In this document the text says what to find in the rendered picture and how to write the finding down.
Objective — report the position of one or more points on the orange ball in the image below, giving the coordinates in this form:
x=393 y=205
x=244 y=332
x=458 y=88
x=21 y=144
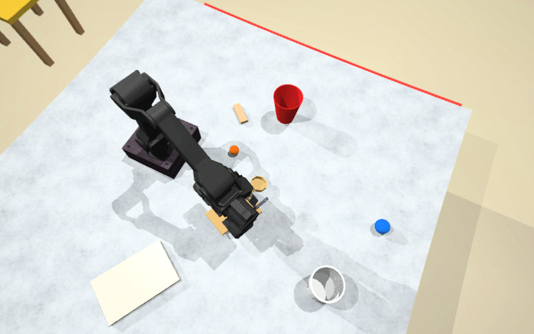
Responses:
x=234 y=150

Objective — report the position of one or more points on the red plastic cup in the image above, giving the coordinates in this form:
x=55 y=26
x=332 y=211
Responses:
x=287 y=100

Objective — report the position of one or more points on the blue ball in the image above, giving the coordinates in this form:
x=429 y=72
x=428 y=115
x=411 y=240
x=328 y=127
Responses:
x=382 y=226

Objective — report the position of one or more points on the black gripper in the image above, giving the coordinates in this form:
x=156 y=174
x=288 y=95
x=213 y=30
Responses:
x=234 y=230

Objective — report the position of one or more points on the cream flat rectangular panel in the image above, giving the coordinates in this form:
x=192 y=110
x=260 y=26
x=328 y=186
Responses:
x=134 y=282

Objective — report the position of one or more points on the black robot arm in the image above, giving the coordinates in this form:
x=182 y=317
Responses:
x=160 y=131

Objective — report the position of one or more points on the white mug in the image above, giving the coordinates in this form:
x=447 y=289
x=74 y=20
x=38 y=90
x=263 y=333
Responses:
x=326 y=284

